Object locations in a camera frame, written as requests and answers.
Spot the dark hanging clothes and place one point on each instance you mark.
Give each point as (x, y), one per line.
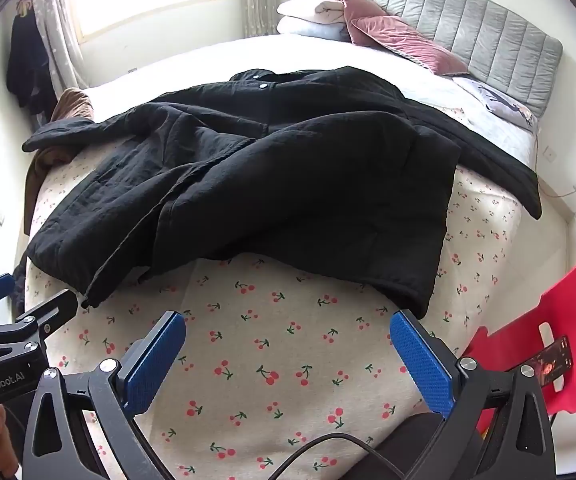
(27, 70)

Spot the black quilted coat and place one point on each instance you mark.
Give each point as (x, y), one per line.
(268, 170)

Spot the pale pink folded blanket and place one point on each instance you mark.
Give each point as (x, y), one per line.
(303, 9)

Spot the yellow wall hook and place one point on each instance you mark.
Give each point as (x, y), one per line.
(22, 6)

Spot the cherry print bed sheet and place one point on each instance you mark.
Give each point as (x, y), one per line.
(268, 340)

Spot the red plastic chair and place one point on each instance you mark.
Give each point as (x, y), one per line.
(568, 300)

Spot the light blue pillow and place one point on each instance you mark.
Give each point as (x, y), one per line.
(308, 29)

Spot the printed pillow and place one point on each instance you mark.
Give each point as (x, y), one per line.
(498, 97)

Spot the grey padded headboard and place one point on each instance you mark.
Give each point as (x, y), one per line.
(493, 35)

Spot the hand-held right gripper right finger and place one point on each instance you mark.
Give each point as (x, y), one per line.
(423, 365)

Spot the smartphone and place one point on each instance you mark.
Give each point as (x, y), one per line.
(553, 362)

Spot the person's left hand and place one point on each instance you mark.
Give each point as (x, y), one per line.
(0, 435)

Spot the brown cushion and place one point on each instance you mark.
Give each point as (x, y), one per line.
(70, 102)

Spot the pink velvet quilt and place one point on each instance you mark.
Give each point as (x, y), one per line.
(403, 40)

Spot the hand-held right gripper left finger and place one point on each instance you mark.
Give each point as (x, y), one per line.
(155, 360)

